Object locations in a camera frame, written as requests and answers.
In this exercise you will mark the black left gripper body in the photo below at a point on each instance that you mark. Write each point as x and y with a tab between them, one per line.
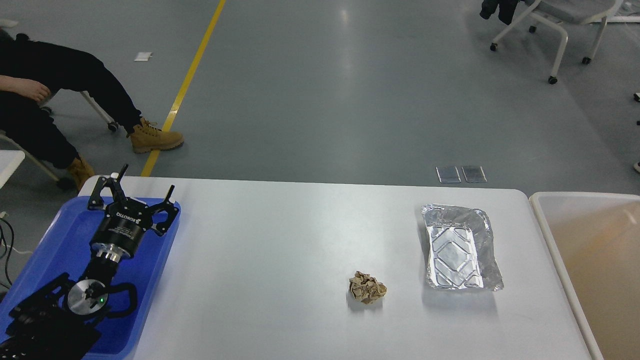
123	228

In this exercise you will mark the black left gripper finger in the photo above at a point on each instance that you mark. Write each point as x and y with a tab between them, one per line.
113	183
167	206

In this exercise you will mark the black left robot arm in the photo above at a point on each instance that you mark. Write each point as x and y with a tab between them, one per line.
86	291

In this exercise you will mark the person's bare hand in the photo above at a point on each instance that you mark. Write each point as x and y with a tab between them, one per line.
30	89

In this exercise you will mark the tan boot near table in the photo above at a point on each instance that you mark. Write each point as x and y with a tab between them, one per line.
80	171

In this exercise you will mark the blue plastic tray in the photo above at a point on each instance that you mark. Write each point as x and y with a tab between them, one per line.
65	247

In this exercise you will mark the tan boot on line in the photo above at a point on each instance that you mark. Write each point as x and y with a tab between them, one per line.
146	137

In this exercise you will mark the white side table corner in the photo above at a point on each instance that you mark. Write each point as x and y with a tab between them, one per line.
10	160

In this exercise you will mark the seated person in black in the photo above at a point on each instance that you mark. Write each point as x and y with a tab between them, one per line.
54	68

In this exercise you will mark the crumpled brown paper ball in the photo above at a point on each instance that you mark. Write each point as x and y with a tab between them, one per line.
366	289

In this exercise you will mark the left metal floor plate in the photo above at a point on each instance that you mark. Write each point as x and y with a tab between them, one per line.
448	174

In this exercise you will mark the metal floor plate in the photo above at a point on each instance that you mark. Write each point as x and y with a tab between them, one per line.
448	174
474	174

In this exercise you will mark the aluminium foil tray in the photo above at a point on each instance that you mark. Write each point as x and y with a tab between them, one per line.
461	249

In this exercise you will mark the right metal floor plate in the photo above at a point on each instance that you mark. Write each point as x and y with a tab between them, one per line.
474	174

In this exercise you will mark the dark jacket on chair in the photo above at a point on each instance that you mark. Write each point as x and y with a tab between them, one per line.
505	8

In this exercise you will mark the beige plastic bin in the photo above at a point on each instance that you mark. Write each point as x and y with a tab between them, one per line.
594	242

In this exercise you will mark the white office chair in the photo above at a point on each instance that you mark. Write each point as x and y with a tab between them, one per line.
556	13

